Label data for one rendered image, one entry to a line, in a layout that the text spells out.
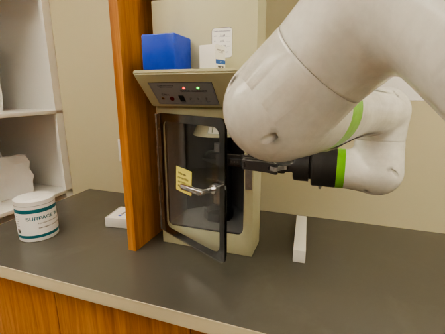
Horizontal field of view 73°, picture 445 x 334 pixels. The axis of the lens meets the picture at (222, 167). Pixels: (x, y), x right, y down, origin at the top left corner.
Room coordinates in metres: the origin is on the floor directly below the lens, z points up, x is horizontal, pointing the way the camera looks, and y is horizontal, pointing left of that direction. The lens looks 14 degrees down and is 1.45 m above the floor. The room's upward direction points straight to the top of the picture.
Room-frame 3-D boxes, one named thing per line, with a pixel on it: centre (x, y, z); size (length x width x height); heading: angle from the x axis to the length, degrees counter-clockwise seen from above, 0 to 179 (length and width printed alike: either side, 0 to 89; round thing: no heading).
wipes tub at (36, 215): (1.03, 0.68, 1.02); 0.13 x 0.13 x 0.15
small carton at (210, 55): (0.85, 0.03, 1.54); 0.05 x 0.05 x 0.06; 59
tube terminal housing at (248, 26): (1.04, 0.02, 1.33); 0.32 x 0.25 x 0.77; 71
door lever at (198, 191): (0.78, 0.07, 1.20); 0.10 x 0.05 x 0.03; 44
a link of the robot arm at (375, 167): (0.67, -0.33, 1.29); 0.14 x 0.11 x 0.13; 71
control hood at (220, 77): (0.87, 0.08, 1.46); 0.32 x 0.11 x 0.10; 71
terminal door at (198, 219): (0.85, 0.10, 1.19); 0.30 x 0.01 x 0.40; 44
